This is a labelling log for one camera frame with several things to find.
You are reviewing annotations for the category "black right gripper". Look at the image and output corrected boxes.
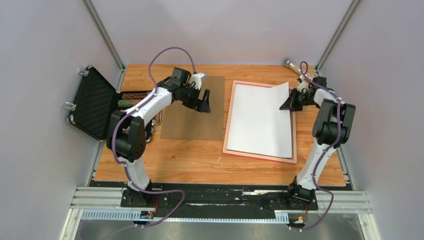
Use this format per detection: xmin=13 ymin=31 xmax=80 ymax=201
xmin=279 ymin=88 xmax=318 ymax=112

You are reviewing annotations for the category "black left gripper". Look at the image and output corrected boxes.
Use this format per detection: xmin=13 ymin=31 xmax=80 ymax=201
xmin=180 ymin=84 xmax=211 ymax=114

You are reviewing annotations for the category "brown cardboard backing board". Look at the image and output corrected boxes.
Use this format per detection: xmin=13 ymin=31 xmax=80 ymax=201
xmin=160 ymin=76 xmax=225 ymax=141

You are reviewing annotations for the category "city buildings photo print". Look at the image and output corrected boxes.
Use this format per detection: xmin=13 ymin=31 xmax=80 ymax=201
xmin=226 ymin=81 xmax=294 ymax=159

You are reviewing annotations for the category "wooden picture frame pink inlay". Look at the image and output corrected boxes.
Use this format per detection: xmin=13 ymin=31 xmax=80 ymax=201
xmin=222 ymin=80 xmax=298 ymax=165

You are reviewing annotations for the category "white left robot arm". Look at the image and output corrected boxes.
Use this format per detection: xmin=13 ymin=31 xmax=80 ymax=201
xmin=106 ymin=67 xmax=211 ymax=207

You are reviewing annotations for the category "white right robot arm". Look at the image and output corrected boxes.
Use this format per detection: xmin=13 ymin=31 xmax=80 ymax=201
xmin=280 ymin=76 xmax=356 ymax=209

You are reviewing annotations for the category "glittery silver tube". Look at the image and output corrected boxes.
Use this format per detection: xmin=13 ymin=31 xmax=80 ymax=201
xmin=283 ymin=58 xmax=319 ymax=85

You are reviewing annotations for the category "black poker chip case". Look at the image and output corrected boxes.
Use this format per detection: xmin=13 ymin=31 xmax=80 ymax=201
xmin=65 ymin=65 xmax=150 ymax=141

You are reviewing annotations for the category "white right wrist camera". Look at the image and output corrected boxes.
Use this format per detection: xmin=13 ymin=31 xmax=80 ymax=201
xmin=297 ymin=78 xmax=309 ymax=93

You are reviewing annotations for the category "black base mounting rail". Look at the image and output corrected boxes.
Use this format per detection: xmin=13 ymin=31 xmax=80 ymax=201
xmin=119 ymin=181 xmax=354 ymax=220

